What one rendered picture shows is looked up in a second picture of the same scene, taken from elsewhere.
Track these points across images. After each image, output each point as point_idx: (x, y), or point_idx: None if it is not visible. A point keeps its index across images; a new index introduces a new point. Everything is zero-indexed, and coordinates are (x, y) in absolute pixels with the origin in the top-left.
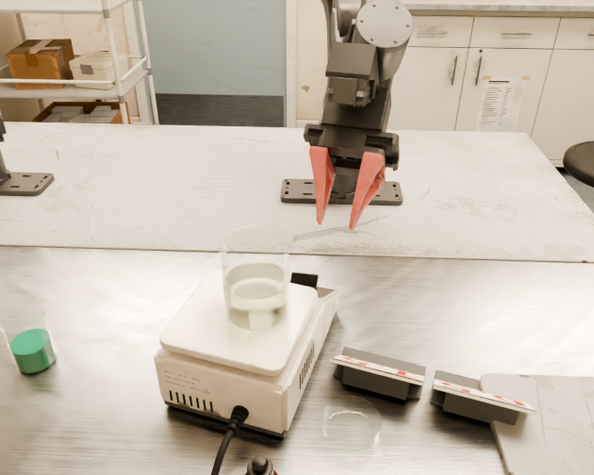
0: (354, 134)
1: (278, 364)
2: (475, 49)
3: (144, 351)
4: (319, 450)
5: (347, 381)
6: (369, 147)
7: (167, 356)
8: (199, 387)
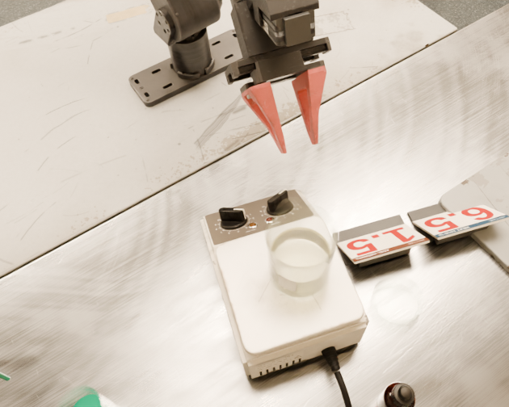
0: (289, 54)
1: (359, 309)
2: None
3: (182, 342)
4: (386, 332)
5: (363, 264)
6: (309, 63)
7: (257, 357)
8: (291, 358)
